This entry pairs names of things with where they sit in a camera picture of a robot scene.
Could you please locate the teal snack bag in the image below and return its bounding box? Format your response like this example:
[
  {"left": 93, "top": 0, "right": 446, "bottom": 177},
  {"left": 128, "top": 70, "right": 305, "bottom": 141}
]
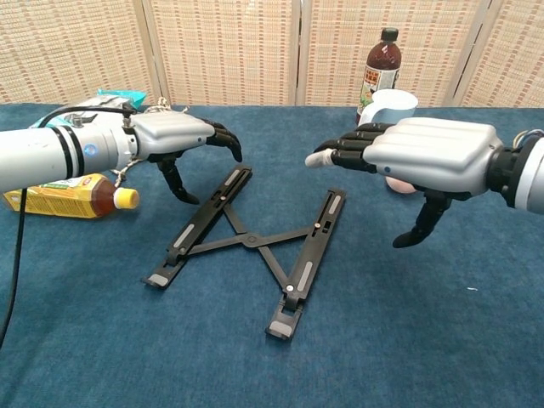
[{"left": 29, "top": 88, "right": 148, "bottom": 128}]

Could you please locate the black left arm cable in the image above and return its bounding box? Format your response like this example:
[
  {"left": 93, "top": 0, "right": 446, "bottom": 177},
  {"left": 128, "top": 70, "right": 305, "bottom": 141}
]
[{"left": 0, "top": 105, "right": 133, "bottom": 349}]

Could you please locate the black folding laptop stand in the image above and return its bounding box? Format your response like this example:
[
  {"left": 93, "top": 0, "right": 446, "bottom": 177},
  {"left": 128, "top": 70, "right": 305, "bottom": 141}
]
[{"left": 141, "top": 165, "right": 348, "bottom": 340}]

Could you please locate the blue table cloth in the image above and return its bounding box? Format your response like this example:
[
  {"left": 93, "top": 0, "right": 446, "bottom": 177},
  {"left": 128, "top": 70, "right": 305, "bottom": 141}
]
[{"left": 0, "top": 103, "right": 544, "bottom": 408}]

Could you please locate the tea bottle with yellow label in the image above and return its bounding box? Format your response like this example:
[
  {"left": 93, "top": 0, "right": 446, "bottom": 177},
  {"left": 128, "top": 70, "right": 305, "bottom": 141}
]
[{"left": 2, "top": 173, "right": 140, "bottom": 220}]

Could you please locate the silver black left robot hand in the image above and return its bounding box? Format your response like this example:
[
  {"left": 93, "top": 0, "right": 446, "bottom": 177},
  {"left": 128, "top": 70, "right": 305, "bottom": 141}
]
[{"left": 127, "top": 110, "right": 243, "bottom": 205}]

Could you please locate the dark glass bottle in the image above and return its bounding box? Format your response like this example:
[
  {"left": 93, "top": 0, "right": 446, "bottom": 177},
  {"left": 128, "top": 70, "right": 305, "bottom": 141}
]
[{"left": 355, "top": 27, "right": 403, "bottom": 127}]

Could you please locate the pink ball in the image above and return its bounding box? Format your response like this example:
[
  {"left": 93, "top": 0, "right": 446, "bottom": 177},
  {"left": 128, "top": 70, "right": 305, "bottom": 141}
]
[{"left": 385, "top": 176, "right": 420, "bottom": 196}]

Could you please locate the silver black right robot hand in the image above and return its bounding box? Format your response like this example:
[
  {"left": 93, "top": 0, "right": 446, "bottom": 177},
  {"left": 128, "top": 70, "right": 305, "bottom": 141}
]
[{"left": 304, "top": 116, "right": 505, "bottom": 250}]

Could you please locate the woven bamboo folding screen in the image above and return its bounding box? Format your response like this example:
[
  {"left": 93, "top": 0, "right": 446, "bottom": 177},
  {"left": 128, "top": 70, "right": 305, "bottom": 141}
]
[{"left": 0, "top": 0, "right": 544, "bottom": 107}]

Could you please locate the coiled beige rope bundle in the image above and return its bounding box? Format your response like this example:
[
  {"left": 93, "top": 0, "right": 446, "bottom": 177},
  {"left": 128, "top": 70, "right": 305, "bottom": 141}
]
[{"left": 110, "top": 96, "right": 190, "bottom": 188}]

